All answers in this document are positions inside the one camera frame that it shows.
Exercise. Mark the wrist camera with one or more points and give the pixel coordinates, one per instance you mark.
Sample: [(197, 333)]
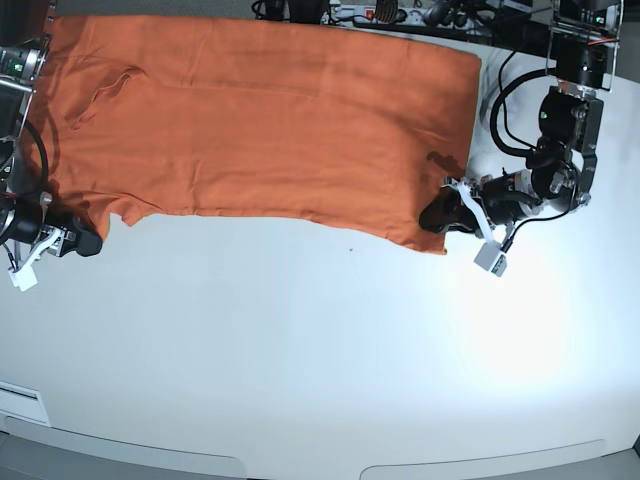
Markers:
[(492, 259), (23, 278)]

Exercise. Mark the white label plate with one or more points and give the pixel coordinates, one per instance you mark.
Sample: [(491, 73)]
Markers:
[(23, 403)]

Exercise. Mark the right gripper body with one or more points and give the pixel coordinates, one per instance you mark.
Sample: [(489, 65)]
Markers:
[(23, 220)]

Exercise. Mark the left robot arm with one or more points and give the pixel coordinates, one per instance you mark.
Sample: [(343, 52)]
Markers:
[(579, 46)]

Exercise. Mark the orange T-shirt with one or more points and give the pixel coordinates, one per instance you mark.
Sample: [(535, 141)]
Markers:
[(144, 115)]

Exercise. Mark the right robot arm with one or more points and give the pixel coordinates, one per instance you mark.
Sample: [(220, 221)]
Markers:
[(21, 65)]

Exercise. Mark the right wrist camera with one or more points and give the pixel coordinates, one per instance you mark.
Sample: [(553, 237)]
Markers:
[(23, 278)]

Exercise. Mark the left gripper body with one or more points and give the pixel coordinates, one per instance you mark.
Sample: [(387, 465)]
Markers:
[(509, 198)]

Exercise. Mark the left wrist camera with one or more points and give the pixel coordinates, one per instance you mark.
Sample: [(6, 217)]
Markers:
[(492, 259)]

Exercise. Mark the white power strip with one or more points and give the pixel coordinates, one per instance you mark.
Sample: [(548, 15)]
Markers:
[(361, 15)]

